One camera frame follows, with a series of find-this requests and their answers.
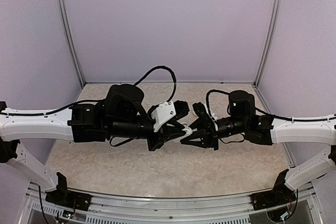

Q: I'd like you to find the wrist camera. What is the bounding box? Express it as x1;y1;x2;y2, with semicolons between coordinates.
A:
150;101;176;133
192;102;216;123

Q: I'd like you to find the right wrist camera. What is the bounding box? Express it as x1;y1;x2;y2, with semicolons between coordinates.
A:
192;102;216;123

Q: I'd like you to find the left aluminium frame post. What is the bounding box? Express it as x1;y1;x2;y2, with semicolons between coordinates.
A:
57;0;86;88

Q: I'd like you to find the right aluminium frame post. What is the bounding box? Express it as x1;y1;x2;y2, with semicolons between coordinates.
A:
254;0;281;88

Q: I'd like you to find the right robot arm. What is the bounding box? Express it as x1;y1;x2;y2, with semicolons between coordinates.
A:
180;90;335;205

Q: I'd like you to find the white earbud charging case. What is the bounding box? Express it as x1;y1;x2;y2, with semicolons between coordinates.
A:
181;122;196;138

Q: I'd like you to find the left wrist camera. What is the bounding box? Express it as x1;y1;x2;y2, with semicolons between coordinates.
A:
150;101;176;133

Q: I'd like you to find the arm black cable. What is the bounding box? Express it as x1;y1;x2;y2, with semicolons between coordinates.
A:
205;89;336;122
0;65;177;117

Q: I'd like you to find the front aluminium rail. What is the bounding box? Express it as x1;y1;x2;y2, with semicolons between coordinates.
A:
18;179;323;224

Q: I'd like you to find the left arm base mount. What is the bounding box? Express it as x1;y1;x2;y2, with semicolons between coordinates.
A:
46;172;92;211

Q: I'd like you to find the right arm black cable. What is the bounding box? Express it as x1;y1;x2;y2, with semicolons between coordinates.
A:
205;89;336;122

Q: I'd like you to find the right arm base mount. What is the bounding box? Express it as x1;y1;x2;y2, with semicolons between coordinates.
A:
250;169;297;210

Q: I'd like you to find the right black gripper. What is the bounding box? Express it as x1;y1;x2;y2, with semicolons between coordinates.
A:
181;116;248;151

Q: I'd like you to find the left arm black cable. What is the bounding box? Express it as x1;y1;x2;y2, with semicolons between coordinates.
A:
0;65;177;117

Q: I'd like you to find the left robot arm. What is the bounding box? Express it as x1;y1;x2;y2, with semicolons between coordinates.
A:
1;84;192;206

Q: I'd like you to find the aluminium frame post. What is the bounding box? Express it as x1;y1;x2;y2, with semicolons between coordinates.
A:
57;0;86;88
254;0;281;88

